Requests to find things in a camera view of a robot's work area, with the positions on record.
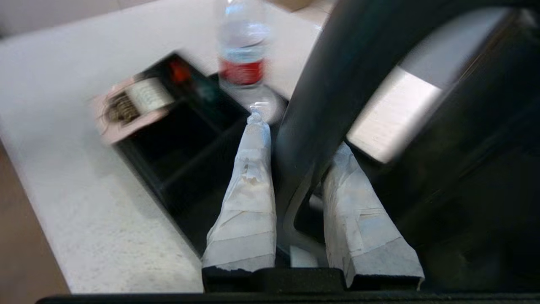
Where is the red sachet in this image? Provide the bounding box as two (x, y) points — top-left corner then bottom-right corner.
(169, 59), (191, 84)

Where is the black compartment organizer box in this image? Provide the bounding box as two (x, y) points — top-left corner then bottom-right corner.
(114, 53), (280, 259)

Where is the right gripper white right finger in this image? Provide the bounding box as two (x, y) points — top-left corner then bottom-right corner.
(323, 141), (424, 290)

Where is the water bottle on tray red cap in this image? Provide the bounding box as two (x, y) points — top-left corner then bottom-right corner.
(215, 0), (275, 110)

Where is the white round coaster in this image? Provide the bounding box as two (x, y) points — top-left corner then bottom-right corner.
(236, 87), (288, 125)

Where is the black electric kettle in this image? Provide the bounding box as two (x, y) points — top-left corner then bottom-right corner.
(274, 0), (540, 293)

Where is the teal sachet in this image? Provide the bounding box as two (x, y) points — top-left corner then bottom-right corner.
(192, 79), (221, 103)

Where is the black serving tray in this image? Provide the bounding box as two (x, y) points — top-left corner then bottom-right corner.
(114, 53), (296, 260)

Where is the pink CHALI tea bag packet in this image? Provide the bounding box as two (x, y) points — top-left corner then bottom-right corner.
(91, 75), (176, 147)

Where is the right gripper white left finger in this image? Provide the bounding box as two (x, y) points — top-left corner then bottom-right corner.
(202, 111), (277, 273)

